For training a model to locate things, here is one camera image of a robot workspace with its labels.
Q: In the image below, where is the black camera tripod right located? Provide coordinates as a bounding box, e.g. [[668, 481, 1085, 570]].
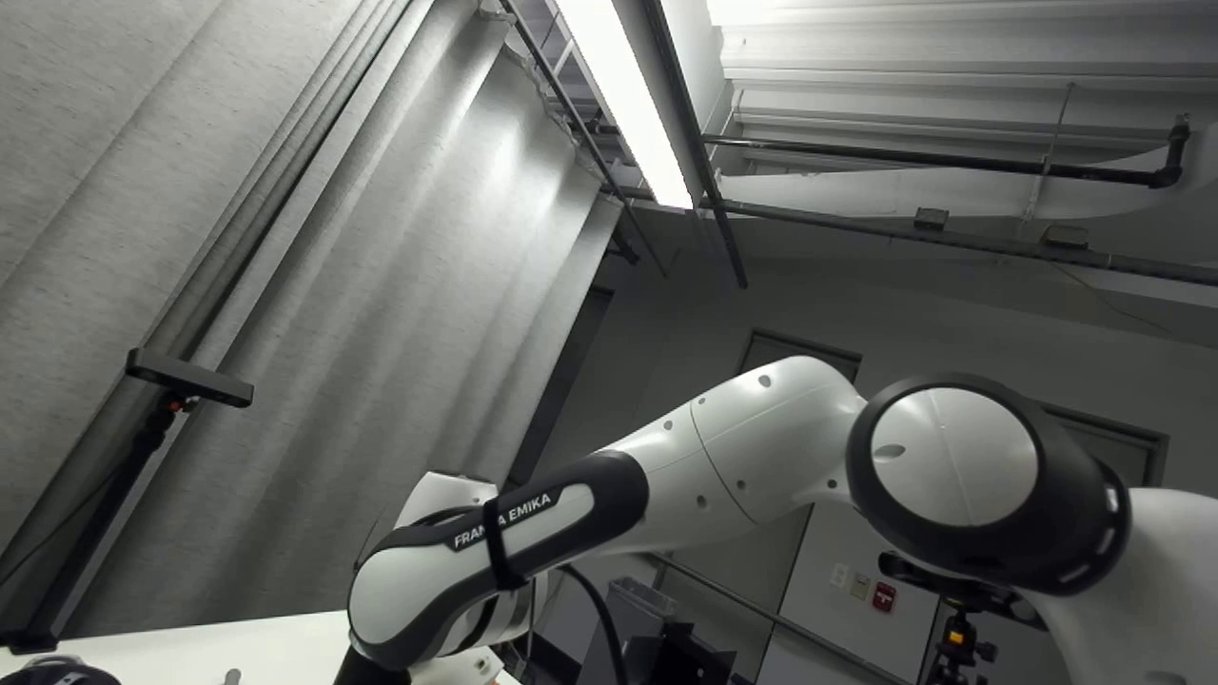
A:
[[878, 552, 1041, 685]]

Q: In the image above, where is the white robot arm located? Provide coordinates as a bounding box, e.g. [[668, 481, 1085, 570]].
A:
[[340, 353, 1218, 685]]

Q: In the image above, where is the ceiling light fixture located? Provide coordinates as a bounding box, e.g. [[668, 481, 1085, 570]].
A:
[[505, 0, 755, 287]]

